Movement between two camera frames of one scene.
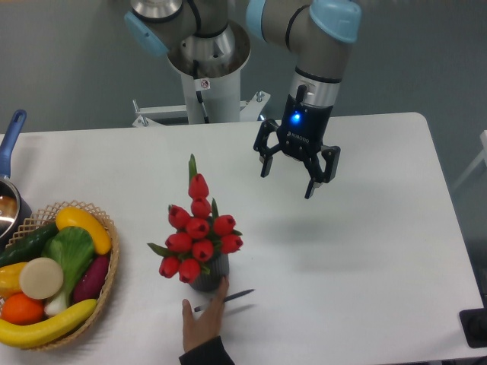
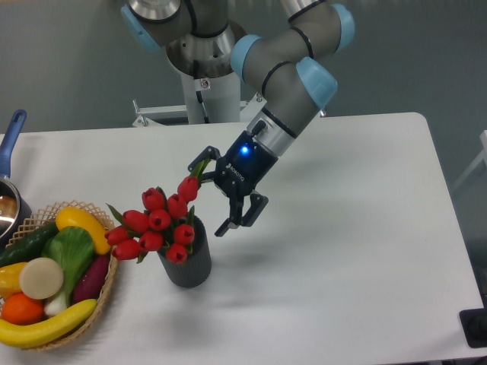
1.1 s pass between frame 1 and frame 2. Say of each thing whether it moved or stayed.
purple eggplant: stayed
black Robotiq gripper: moved
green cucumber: stayed
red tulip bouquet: moved
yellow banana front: stayed
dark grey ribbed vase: moved
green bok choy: stayed
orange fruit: stayed
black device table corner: stayed
